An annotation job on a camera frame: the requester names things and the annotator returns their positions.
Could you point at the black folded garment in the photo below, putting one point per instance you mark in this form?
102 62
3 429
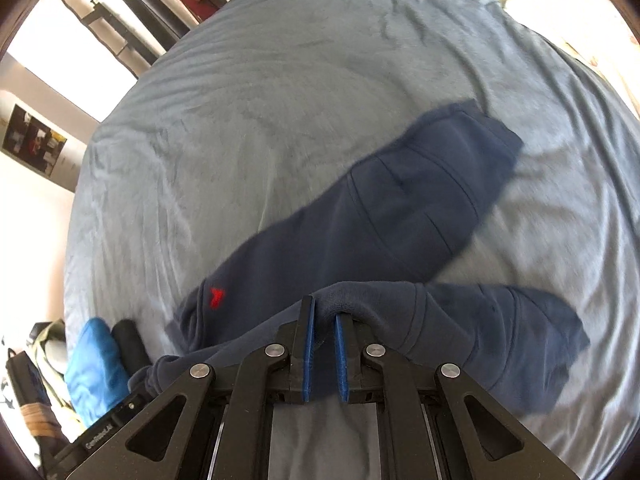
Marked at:
130 346

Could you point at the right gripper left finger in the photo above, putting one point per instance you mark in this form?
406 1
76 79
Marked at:
213 423

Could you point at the navy blue pants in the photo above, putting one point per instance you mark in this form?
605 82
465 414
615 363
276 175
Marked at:
372 246

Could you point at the wall picture frame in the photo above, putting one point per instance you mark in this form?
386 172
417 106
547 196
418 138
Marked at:
33 142

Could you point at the black umbrella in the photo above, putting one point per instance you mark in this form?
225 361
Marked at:
35 406

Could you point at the black ladder rack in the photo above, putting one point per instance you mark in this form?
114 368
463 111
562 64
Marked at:
118 38

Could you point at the cream pillow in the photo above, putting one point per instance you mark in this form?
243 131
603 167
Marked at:
593 32

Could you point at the bright blue folded garment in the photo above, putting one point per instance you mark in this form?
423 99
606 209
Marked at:
95 377

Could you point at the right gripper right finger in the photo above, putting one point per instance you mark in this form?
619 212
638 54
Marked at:
435 423

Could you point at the grey-blue bed blanket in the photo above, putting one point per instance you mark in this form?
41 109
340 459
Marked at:
262 107

